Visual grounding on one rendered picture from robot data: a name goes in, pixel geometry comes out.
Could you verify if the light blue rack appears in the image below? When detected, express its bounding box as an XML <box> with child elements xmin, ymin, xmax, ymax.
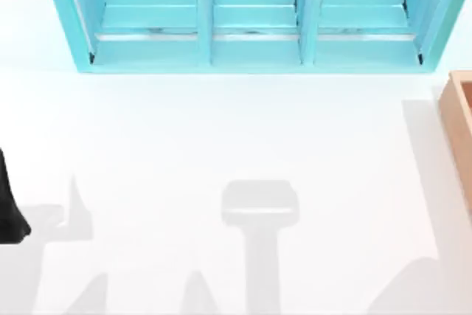
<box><xmin>40</xmin><ymin>0</ymin><xmax>472</xmax><ymax>75</ymax></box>

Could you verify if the salmon-coloured shallow box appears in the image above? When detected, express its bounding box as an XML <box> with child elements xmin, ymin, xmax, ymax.
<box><xmin>437</xmin><ymin>69</ymin><xmax>472</xmax><ymax>215</ymax></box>

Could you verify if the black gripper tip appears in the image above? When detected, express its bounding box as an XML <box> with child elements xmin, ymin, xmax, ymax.
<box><xmin>0</xmin><ymin>148</ymin><xmax>32</xmax><ymax>246</ymax></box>

